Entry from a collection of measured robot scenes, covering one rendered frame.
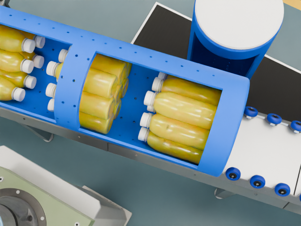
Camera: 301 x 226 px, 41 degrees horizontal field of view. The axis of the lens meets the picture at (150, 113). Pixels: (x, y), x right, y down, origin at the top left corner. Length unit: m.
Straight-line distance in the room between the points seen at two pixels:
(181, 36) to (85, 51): 1.25
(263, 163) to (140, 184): 1.02
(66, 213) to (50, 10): 1.77
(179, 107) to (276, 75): 1.25
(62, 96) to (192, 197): 1.29
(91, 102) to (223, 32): 0.47
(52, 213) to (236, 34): 0.75
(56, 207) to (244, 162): 0.60
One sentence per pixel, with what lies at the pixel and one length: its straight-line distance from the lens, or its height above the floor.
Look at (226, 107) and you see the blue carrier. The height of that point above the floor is 1.23.
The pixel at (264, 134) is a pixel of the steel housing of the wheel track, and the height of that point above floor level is 0.93.
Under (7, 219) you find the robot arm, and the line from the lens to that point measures 0.91.
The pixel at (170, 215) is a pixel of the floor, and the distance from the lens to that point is 2.20.
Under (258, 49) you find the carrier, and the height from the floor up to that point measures 1.02.
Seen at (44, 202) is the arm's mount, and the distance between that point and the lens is 1.03.
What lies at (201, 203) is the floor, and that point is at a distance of 2.21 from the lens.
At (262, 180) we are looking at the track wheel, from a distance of 1.26.
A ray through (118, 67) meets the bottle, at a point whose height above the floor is 1.14.
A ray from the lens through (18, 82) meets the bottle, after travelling 1.33.
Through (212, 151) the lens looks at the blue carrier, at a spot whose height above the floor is 1.19.
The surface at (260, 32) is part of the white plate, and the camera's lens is 1.32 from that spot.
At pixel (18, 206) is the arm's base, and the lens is 1.00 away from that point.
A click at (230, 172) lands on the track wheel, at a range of 1.25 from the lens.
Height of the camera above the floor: 2.20
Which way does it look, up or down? 75 degrees down
